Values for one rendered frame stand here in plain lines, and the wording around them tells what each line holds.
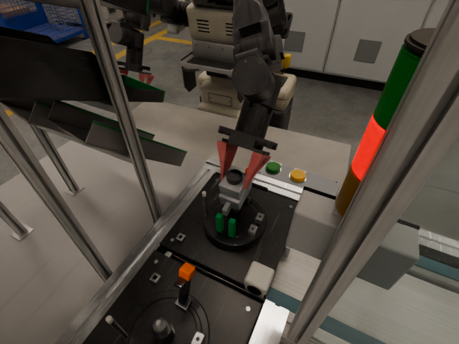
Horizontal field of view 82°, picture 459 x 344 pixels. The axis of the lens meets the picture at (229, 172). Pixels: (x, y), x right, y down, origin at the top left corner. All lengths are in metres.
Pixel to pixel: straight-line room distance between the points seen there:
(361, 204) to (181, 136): 0.88
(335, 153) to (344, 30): 2.53
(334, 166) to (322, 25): 2.62
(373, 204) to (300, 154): 0.77
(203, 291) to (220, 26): 0.95
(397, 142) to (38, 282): 0.76
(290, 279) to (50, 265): 0.57
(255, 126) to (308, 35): 3.05
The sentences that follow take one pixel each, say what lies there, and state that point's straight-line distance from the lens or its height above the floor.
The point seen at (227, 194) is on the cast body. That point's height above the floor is 1.09.
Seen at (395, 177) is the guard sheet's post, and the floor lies 1.34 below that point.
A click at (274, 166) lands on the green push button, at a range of 0.74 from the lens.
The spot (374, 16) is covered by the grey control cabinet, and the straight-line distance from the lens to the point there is 3.41.
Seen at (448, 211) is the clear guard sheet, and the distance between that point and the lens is 0.24.
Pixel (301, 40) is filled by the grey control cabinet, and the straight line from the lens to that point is 3.51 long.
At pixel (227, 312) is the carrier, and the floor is 0.97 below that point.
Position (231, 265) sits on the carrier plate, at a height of 0.97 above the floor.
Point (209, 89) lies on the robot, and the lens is 1.31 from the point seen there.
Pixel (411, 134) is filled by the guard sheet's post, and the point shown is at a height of 1.38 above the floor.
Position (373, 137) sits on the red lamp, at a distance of 0.22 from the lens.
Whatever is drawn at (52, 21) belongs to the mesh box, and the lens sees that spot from 5.10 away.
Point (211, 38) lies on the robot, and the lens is 1.21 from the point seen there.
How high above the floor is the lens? 1.47
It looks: 44 degrees down
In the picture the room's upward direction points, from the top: straight up
